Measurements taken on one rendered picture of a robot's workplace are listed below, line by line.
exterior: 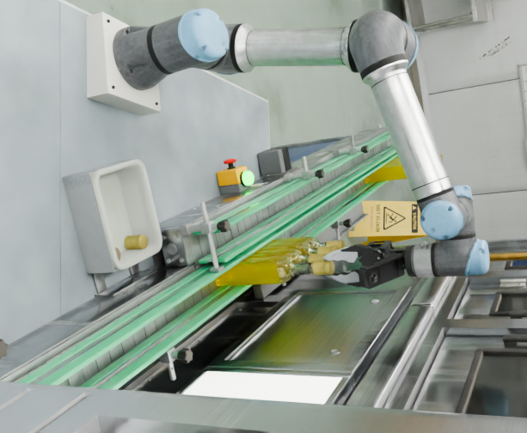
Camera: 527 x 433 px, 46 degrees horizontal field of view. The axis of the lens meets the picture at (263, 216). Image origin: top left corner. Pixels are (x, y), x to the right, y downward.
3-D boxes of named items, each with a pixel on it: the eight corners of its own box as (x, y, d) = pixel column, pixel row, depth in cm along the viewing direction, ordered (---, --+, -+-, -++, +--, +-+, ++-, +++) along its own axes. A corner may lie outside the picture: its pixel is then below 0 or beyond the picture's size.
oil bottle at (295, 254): (227, 278, 164) (300, 276, 153) (222, 258, 163) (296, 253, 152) (237, 271, 168) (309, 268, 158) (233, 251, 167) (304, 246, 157)
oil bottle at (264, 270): (216, 286, 159) (291, 283, 148) (211, 265, 158) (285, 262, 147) (226, 278, 164) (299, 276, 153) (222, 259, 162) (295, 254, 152)
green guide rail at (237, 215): (192, 234, 151) (219, 233, 147) (191, 231, 150) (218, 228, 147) (389, 132, 301) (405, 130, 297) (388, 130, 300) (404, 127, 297)
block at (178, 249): (164, 268, 151) (187, 267, 148) (155, 231, 150) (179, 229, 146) (172, 264, 154) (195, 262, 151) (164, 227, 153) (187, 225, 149)
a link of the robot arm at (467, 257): (487, 233, 134) (492, 271, 134) (437, 236, 139) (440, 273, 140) (482, 238, 127) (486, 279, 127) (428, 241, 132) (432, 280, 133)
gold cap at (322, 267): (313, 277, 146) (330, 277, 144) (310, 263, 146) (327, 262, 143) (319, 272, 149) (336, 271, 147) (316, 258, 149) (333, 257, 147)
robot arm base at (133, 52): (109, 20, 143) (143, 6, 139) (150, 38, 157) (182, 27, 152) (116, 82, 142) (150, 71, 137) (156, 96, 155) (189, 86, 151)
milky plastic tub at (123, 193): (88, 275, 137) (118, 273, 133) (62, 176, 133) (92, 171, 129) (137, 251, 152) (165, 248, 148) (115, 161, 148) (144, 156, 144)
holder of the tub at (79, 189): (93, 296, 139) (119, 296, 135) (61, 177, 133) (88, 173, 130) (140, 271, 153) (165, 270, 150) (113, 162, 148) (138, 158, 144)
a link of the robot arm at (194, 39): (146, 18, 139) (196, -1, 133) (180, 27, 151) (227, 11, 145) (156, 70, 140) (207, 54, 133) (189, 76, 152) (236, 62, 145)
